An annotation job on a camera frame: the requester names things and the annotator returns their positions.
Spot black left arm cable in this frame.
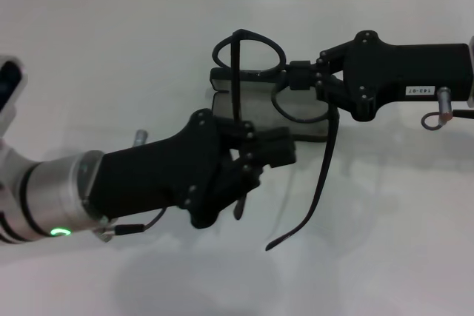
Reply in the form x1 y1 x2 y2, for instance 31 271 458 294
99 206 168 243

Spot black thin-frame glasses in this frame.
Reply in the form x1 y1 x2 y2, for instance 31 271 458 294
213 28 340 252

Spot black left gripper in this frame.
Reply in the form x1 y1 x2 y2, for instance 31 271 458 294
82 108 264 229

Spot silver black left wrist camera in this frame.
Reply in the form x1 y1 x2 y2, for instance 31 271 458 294
0 54 29 114

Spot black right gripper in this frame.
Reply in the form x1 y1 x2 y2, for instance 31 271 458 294
290 30 474 122

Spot black glasses case grey lining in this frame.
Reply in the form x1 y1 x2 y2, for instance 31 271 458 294
208 65 340 144

